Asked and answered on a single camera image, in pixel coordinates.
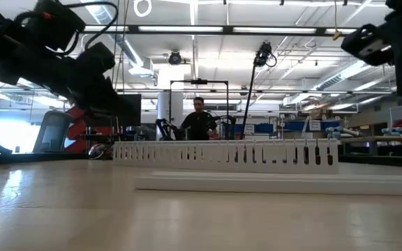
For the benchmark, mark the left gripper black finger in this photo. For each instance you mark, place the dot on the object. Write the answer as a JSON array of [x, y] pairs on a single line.
[[115, 106]]

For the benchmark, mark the white raceway cover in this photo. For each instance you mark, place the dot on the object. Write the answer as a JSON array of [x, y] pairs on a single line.
[[291, 183]]

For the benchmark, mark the black background robot arm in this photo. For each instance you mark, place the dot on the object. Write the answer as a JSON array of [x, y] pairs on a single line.
[[228, 125], [166, 129]]

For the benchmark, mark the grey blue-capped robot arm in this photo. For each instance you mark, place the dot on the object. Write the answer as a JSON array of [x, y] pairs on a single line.
[[396, 131], [335, 133]]

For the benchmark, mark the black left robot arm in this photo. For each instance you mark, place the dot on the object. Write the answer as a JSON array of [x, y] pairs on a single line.
[[19, 45]]

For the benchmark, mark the black background monitor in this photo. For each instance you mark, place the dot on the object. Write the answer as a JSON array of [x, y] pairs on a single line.
[[133, 109]]

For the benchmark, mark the red machine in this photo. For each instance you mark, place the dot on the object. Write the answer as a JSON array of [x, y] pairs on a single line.
[[77, 127]]

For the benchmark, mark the clear safety glasses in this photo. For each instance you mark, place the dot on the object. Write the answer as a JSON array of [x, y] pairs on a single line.
[[98, 151]]

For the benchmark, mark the white-grey office chair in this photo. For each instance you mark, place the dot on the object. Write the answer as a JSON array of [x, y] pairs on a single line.
[[52, 132]]

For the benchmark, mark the yellow hanging hook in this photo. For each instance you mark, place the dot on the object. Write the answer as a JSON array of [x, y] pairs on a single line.
[[337, 34]]

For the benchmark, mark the person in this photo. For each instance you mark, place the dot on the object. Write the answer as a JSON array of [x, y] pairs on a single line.
[[199, 122]]

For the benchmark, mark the blue storage bin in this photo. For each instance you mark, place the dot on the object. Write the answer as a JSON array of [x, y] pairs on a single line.
[[331, 125], [296, 125], [264, 128]]

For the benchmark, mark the black hanging device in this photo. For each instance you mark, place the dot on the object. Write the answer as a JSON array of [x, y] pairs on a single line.
[[264, 52]]

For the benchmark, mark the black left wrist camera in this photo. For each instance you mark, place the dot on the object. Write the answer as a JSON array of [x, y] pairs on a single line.
[[98, 57]]

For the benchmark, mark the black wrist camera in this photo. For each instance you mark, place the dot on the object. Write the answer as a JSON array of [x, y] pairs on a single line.
[[98, 57], [366, 45]]

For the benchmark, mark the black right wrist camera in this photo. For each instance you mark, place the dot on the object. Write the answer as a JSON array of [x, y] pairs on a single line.
[[366, 45]]

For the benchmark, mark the silver ventilation duct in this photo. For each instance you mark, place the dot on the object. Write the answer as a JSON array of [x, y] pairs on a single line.
[[361, 69]]

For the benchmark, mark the black overhead camera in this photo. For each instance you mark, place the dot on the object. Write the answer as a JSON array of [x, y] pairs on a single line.
[[175, 58]]

